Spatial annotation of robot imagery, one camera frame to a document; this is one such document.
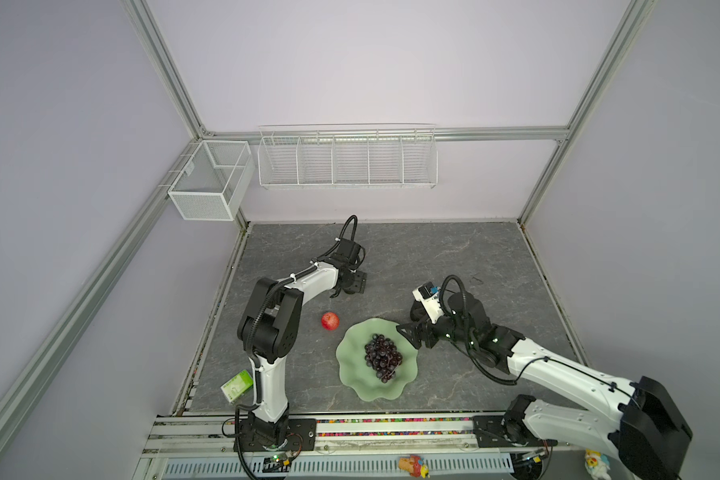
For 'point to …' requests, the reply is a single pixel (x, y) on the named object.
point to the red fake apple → (330, 321)
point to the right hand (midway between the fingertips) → (407, 321)
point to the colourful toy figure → (414, 465)
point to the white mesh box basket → (213, 180)
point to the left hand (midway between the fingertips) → (354, 282)
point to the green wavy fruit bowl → (358, 376)
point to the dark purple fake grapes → (382, 355)
